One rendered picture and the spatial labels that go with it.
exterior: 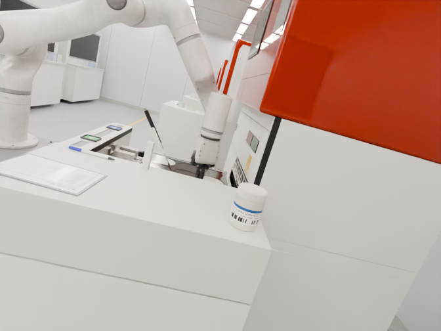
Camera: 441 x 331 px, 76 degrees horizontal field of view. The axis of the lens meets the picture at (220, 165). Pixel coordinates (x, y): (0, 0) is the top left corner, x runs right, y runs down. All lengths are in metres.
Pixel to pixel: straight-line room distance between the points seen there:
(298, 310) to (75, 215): 0.89
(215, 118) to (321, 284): 0.72
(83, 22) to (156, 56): 8.10
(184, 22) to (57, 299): 0.84
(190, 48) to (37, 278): 0.76
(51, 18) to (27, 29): 0.08
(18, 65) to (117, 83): 8.20
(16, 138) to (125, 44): 8.25
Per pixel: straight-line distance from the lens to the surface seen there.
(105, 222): 0.62
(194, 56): 1.00
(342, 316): 1.31
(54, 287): 0.75
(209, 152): 1.05
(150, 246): 0.63
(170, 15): 1.03
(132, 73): 9.28
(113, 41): 9.48
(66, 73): 7.48
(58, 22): 1.12
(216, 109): 1.01
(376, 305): 1.34
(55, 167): 0.79
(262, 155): 0.91
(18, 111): 1.23
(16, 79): 1.20
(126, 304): 0.72
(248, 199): 0.64
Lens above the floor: 1.25
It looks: 14 degrees down
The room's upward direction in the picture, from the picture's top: 16 degrees clockwise
